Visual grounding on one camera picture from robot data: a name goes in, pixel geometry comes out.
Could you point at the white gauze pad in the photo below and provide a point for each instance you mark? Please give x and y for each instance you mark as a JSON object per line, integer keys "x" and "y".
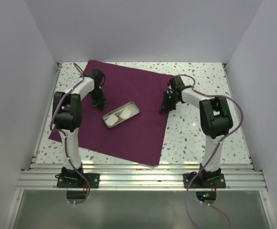
{"x": 111, "y": 120}
{"x": 126, "y": 113}

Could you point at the aluminium rail frame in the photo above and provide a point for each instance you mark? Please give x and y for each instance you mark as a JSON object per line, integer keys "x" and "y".
{"x": 131, "y": 195}

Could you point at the steel instrument tray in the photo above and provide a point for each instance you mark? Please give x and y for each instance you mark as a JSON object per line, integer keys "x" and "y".
{"x": 135, "y": 111}

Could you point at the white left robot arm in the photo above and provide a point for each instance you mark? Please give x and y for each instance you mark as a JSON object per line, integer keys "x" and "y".
{"x": 67, "y": 119}

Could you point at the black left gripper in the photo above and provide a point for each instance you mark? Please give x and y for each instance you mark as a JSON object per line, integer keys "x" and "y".
{"x": 99, "y": 104}

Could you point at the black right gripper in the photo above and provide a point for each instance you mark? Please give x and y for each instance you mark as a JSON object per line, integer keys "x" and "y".
{"x": 166, "y": 107}

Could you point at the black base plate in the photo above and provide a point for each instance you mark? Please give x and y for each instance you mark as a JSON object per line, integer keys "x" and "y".
{"x": 91, "y": 180}
{"x": 193, "y": 180}

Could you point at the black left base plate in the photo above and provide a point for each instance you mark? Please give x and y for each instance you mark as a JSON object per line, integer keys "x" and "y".
{"x": 91, "y": 180}

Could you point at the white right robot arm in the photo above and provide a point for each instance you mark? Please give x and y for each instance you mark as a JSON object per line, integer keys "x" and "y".
{"x": 215, "y": 121}

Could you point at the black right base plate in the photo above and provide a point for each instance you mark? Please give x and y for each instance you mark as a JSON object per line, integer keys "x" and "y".
{"x": 193, "y": 180}

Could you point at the purple cloth mat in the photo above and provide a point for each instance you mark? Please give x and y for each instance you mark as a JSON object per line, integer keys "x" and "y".
{"x": 139, "y": 139}

